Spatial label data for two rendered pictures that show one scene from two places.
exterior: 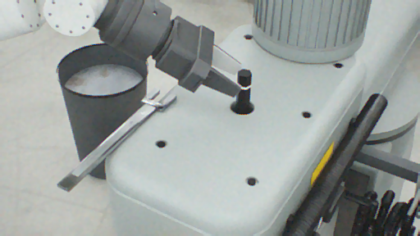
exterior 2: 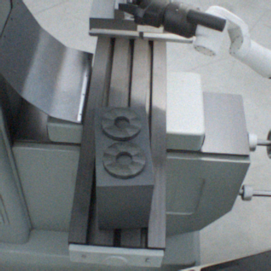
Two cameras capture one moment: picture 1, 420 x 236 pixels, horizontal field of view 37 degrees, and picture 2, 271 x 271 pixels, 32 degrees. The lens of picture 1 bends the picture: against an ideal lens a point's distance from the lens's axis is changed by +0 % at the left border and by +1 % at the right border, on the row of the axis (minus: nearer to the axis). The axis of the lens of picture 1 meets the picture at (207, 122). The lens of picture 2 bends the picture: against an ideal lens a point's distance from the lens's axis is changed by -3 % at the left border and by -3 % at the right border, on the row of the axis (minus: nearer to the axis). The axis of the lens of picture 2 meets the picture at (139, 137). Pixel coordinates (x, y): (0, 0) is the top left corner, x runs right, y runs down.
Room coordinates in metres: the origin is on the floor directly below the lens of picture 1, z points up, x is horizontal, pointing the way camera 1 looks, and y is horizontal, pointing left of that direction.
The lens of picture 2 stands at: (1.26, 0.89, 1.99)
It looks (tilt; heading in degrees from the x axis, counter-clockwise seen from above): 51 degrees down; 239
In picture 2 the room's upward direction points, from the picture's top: 5 degrees clockwise
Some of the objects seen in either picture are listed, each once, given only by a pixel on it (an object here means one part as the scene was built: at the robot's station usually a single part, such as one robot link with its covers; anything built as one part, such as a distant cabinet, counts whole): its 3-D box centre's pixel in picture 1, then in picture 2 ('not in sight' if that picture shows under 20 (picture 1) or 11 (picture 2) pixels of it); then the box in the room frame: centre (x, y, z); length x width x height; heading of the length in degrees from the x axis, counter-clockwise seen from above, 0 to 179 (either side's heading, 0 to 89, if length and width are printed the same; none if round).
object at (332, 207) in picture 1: (321, 212); not in sight; (0.74, -0.20, 1.66); 0.12 x 0.04 x 0.04; 151
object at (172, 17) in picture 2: not in sight; (164, 14); (0.69, 0.02, 1.24); 0.13 x 0.12 x 0.10; 37
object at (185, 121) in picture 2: not in sight; (127, 102); (0.75, -0.05, 0.85); 0.50 x 0.35 x 0.12; 151
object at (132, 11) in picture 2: not in sight; (128, 9); (0.77, -0.03, 1.24); 0.06 x 0.02 x 0.03; 127
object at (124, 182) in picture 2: not in sight; (121, 166); (0.96, 0.32, 1.09); 0.22 x 0.12 x 0.20; 67
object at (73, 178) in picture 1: (119, 136); not in sight; (0.67, 0.13, 1.89); 0.24 x 0.04 x 0.01; 150
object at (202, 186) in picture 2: not in sight; (130, 167); (0.73, -0.04, 0.49); 0.80 x 0.30 x 0.60; 151
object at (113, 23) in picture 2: not in sight; (142, 13); (0.61, -0.24, 1.04); 0.35 x 0.15 x 0.11; 150
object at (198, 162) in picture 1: (244, 140); not in sight; (0.76, -0.06, 1.81); 0.47 x 0.26 x 0.16; 151
